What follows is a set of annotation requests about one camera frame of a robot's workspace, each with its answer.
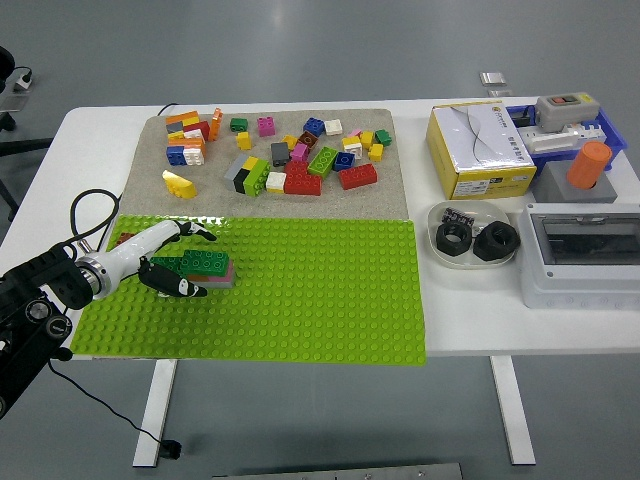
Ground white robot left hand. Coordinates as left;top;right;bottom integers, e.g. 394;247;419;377
87;219;218;300

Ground multicolour brick block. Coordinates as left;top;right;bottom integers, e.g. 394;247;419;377
165;110;211;167

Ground orange long brick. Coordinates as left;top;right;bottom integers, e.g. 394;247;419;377
207;108;225;144

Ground lime green studded baseplate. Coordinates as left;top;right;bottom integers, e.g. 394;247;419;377
68;213;430;367

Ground yellow curved brick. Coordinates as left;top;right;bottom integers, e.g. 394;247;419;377
161;169;198;200

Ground light grey brick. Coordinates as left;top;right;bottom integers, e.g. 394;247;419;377
223;153;250;192

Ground lime green long brick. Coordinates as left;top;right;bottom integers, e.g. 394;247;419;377
307;147;337;179
243;158;271;197

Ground red stepped brick block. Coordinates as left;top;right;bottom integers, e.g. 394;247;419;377
283;160;324;197

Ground red long brick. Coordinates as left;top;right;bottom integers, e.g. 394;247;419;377
338;163;379;190

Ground grey-brown table mat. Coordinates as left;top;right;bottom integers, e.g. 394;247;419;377
89;108;412;361

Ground white table leg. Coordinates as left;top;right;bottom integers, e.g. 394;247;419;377
489;354;537;466
132;358;179;469

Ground black office chair base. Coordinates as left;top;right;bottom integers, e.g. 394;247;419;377
0;112;54;221

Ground grey flat panel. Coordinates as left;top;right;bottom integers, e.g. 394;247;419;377
0;92;29;114

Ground black round object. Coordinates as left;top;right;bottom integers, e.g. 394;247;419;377
0;44;16;94

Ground grey metal plate with screws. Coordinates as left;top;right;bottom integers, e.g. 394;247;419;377
212;462;464;480

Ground small purple circuit board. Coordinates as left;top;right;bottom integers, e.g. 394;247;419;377
442;205;475;227

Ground small black hex nut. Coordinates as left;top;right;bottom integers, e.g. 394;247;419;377
435;221;474;258

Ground white and yellow cardboard box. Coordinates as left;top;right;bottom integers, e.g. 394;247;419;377
426;101;539;200

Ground white dish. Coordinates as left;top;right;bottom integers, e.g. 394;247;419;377
427;198;516;270

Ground large black hex nut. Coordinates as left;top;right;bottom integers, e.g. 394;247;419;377
472;221;521;262

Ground grey square block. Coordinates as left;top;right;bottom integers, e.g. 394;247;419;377
531;160;619;204

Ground white terminal block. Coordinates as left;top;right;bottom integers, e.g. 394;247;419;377
517;122;606;156

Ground orange cylinder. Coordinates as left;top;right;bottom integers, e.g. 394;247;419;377
566;140;614;191

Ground blue plastic bin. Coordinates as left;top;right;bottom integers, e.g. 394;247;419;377
504;103;629;174

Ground black power cord with plug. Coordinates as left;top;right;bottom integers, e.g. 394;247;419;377
47;103;182;461

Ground grey enclosure with clear lid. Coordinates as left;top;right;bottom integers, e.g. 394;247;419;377
519;202;640;311

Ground grey switch box red button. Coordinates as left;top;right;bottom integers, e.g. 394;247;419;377
535;92;601;134

